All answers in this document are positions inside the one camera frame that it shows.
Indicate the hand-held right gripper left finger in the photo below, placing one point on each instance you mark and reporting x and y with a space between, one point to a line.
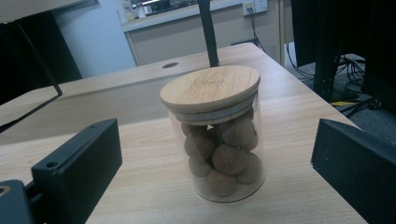
77 161

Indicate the black upright pole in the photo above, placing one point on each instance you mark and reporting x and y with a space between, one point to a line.
209 34

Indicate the white wall socket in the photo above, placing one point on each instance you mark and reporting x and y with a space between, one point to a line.
256 5

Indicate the pile of brown walnuts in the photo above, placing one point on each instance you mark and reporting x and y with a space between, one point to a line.
229 158

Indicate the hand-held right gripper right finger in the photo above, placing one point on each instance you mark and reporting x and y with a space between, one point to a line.
358 168

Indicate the yellow strip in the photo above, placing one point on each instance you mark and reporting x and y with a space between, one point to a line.
342 103

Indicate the round bamboo jar lid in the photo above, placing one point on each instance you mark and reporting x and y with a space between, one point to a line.
208 87

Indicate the black panel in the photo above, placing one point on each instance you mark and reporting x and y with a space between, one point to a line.
18 62

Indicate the glass jar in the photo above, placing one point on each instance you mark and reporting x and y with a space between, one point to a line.
255 146

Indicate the beige counter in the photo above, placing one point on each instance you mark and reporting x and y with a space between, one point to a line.
186 34

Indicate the black metal stand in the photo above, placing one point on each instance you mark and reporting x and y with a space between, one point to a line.
325 71

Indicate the black metal frame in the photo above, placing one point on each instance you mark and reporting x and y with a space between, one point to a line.
59 92

